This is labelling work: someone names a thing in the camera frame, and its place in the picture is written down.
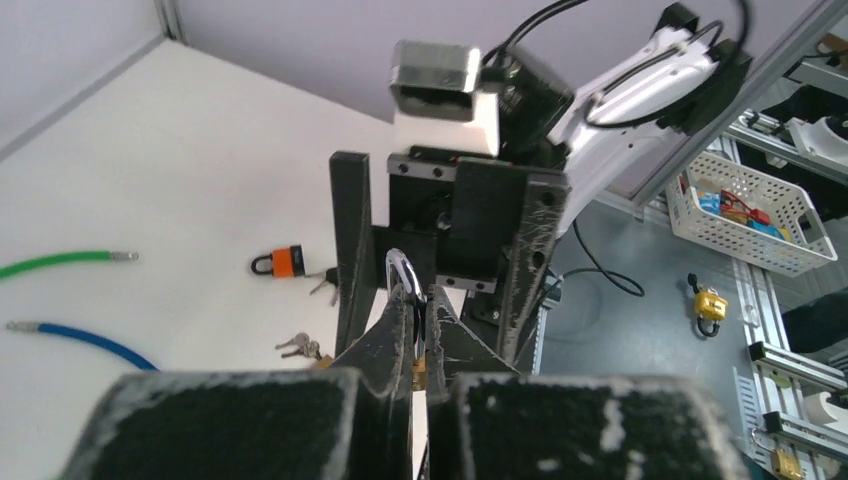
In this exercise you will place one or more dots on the small brass padlock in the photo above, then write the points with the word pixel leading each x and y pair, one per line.
pixel 400 271

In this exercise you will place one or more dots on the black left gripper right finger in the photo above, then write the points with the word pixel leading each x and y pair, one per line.
pixel 487 421

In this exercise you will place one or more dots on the white storage basket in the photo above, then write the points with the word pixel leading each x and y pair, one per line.
pixel 748 215

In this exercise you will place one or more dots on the yellow padlock on floor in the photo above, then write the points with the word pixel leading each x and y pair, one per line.
pixel 709 307

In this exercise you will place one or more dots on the orange black key fob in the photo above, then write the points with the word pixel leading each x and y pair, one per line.
pixel 287 262

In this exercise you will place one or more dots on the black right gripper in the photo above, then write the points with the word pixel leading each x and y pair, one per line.
pixel 484 225

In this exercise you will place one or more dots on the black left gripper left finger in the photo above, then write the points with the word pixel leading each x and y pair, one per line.
pixel 350 420

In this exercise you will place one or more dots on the large brass padlock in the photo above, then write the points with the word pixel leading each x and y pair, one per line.
pixel 322 363

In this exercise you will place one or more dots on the black-headed key bunch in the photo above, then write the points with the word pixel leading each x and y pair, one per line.
pixel 328 278

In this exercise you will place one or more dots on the large padlock silver keys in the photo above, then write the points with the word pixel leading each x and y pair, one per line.
pixel 300 345

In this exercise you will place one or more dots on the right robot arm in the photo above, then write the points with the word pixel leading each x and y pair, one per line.
pixel 495 157

